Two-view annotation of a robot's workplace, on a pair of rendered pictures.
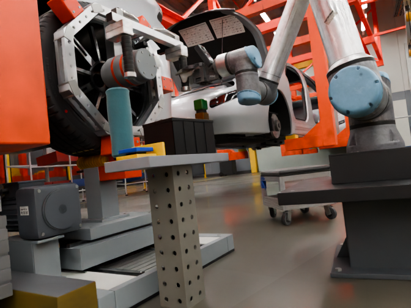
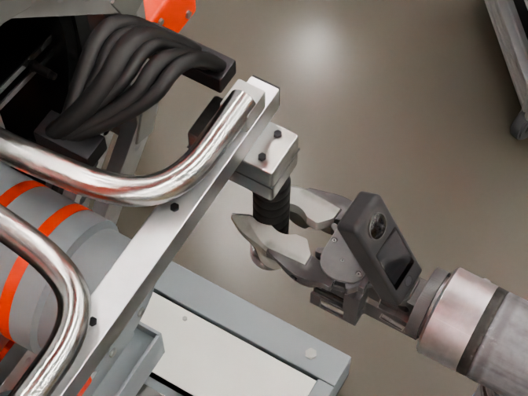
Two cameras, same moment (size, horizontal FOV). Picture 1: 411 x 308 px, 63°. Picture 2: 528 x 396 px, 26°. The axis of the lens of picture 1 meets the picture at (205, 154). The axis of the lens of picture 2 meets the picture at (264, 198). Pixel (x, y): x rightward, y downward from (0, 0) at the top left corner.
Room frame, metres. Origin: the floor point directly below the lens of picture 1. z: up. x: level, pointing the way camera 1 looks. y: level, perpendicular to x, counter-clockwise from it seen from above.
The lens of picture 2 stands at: (0.91, 0.08, 1.81)
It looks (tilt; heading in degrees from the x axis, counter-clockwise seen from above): 60 degrees down; 358
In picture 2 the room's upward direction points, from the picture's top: straight up
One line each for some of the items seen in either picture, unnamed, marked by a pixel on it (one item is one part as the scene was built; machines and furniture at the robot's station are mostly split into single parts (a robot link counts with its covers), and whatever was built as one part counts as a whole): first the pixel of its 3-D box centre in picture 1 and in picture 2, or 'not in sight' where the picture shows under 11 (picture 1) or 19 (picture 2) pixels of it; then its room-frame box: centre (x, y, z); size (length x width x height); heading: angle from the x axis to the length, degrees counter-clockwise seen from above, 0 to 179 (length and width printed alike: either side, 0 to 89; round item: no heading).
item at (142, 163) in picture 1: (174, 161); not in sight; (1.09, 0.10, 0.44); 0.43 x 0.17 x 0.03; 148
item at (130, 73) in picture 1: (128, 55); not in sight; (1.17, 0.23, 0.83); 0.04 x 0.04 x 0.16
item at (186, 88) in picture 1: (184, 73); (271, 215); (1.46, 0.05, 0.83); 0.04 x 0.04 x 0.16
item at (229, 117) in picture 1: (259, 102); not in sight; (6.15, -1.09, 1.49); 4.95 x 1.86 x 1.59; 148
